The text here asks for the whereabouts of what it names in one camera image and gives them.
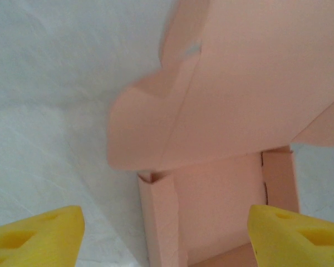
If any orange paper box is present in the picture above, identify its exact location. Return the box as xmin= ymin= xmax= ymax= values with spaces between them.
xmin=105 ymin=0 xmax=334 ymax=267

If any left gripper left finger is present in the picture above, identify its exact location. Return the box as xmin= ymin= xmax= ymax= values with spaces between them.
xmin=0 ymin=205 xmax=86 ymax=267

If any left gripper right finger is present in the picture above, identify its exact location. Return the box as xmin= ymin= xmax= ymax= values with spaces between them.
xmin=248 ymin=204 xmax=334 ymax=267

